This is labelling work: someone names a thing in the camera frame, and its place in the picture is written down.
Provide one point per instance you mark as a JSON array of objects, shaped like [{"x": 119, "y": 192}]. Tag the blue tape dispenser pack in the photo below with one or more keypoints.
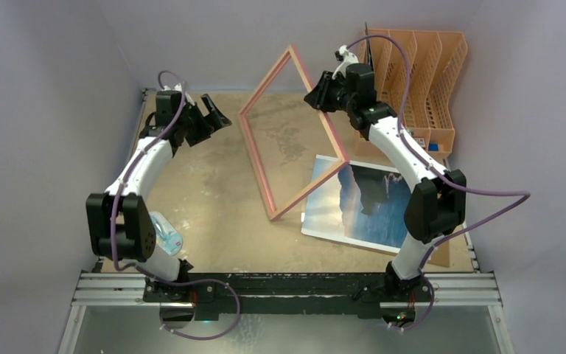
[{"x": 167, "y": 237}]

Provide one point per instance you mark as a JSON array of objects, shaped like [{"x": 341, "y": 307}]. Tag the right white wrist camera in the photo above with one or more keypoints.
[{"x": 345, "y": 57}]

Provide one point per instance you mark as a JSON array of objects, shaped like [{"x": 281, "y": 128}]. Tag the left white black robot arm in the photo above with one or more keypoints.
[{"x": 119, "y": 223}]

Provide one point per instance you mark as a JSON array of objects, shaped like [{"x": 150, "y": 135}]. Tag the blue landscape photo print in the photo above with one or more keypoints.
[{"x": 362, "y": 205}]

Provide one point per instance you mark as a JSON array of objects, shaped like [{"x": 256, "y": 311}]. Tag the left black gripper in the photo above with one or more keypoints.
[{"x": 213, "y": 122}]

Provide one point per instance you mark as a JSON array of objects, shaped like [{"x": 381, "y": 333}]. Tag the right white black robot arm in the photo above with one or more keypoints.
[{"x": 437, "y": 202}]

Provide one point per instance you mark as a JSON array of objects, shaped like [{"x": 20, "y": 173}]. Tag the pink wooden picture frame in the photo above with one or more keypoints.
[{"x": 274, "y": 212}]

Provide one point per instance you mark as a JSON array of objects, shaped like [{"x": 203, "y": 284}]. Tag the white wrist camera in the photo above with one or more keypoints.
[
  {"x": 345, "y": 57},
  {"x": 176, "y": 88}
]

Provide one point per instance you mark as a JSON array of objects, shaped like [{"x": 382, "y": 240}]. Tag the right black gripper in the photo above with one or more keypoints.
[{"x": 327, "y": 93}]

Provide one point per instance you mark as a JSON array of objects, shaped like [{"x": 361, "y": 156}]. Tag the white folder in organizer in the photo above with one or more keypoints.
[{"x": 368, "y": 51}]

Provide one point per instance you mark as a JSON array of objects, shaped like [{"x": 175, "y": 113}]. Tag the orange plastic file organizer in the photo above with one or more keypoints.
[{"x": 424, "y": 65}]

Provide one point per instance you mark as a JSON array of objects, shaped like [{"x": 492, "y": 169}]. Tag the brown frame backing board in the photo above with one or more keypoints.
[{"x": 441, "y": 256}]

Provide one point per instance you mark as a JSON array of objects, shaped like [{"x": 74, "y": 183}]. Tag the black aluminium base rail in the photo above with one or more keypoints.
[{"x": 358, "y": 294}]

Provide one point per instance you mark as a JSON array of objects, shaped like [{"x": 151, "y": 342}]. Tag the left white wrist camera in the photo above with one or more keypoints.
[{"x": 176, "y": 88}]

